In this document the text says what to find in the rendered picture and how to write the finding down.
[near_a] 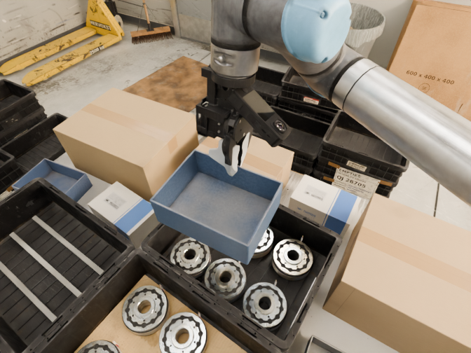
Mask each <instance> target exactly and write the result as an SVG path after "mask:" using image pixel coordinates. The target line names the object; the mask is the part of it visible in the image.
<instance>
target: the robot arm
mask: <svg viewBox="0 0 471 353"><path fill-rule="evenodd" d="M351 12H352V11H351V5H350V2H349V0H211V60H210V64H209V66H208V67H202V68H201V76H203V77H206V78H207V96H206V97H204V98H202V100H201V102H200V103H198V104H197V105H196V130H197V131H199V132H202V133H204V134H205V135H206V136H209V137H211V138H213V139H215V138H216V137H219V138H221V139H220V140H219V145H218V148H210V149H209V155H210V157H211V158H212V159H214V160H216V161H217V162H218V163H220V164H221V165H223V166H224V167H225V168H226V171H227V173H228V174H229V175H230V176H233V175H234V174H235V173H236V172H237V171H238V165H239V166H242V163H243V160H244V158H245V155H246V152H247V149H248V147H249V145H250V139H251V137H252V132H253V128H254V129H255V130H256V131H257V132H258V133H259V134H260V135H261V136H262V137H263V139H264V140H265V141H266V142H267V143H268V144H269V145H270V146H271V147H272V148H274V147H276V146H278V145H279V144H281V143H282V142H283V141H284V140H285V139H286V138H287V137H288V136H289V134H290V132H291V128H290V127H289V126H288V125H287V124H286V122H285V121H284V120H283V119H282V118H281V117H279V115H278V114H277V113H276V112H274V110H273V109H272V108H271V107H270V106H269V105H268V104H267V103H266V102H265V101H264V100H263V99H262V98H261V96H260V95H259V94H258V93H257V92H256V91H255V90H254V89H253V88H252V87H251V85H252V84H254V82H255V77H256V72H257V70H258V66H259V54H260V47H261V43H263V44H265V45H267V46H270V47H272V48H275V49H276V50H278V51H279V52H280V53H281V55H282V56H283V57H284V58H285V59H286V60H287V61H288V62H289V63H290V64H291V66H292V67H293V68H294V69H295V70H296V72H297V73H298V74H299V75H300V76H301V77H302V79H303V80H305V82H306V84H307V85H308V87H309V88H310V89H311V90H312V91H313V92H314V93H315V94H317V95H319V96H321V97H324V98H327V99H328V100H329V101H330V102H332V103H333V104H335V105H337V106H338V107H339V108H340V109H341V110H343V111H344V112H346V113H347V114H348V115H349V116H351V117H352V118H354V119H355V120H356V121H357V122H359V123H360V124H361V125H363V126H364V127H365V128H367V129H368V130H369V131H370V132H372V133H373V134H375V135H376V136H377V137H378V138H380V139H381V140H382V141H384V142H385V143H386V144H387V145H389V146H390V147H392V148H393V149H395V150H396V151H397V152H398V153H400V154H401V155H403V156H404V157H405V158H406V159H407V160H409V161H410V162H412V163H413V164H414V165H415V166H417V167H418V168H419V169H421V170H422V171H424V172H425V173H426V174H427V175H428V176H430V177H431V178H433V179H434V180H435V181H436V182H438V183H439V184H441V185H442V186H443V187H445V189H447V190H448V191H450V192H451V193H453V194H454V195H455V196H456V197H457V198H459V199H460V200H462V201H463V202H464V203H465V204H467V205H468V206H469V207H471V122H470V121H469V120H467V119H466V118H464V117H462V116H460V115H459V114H457V113H456V112H454V111H452V110H451V109H449V108H448V107H446V106H444V105H443V104H441V103H439V102H438V101H436V100H435V99H433V98H431V97H429V96H428V95H426V94H425V93H423V92H421V91H420V90H418V89H416V88H415V87H413V86H412V85H410V84H408V83H407V82H405V81H403V80H402V79H400V78H398V77H397V76H395V75H394V74H392V73H390V72H389V71H387V70H385V69H384V68H382V67H380V66H379V65H377V64H375V63H374V62H372V61H371V60H369V59H367V58H365V57H364V56H362V55H361V54H359V53H357V52H355V51H354V50H352V49H351V48H349V47H348V46H347V45H346V44H345V42H344V41H345V39H346V37H347V35H348V31H349V29H350V23H351V20H350V15H351ZM205 102H208V103H205ZM203 103H204V104H203ZM198 114H200V125H199V115H198Z"/></svg>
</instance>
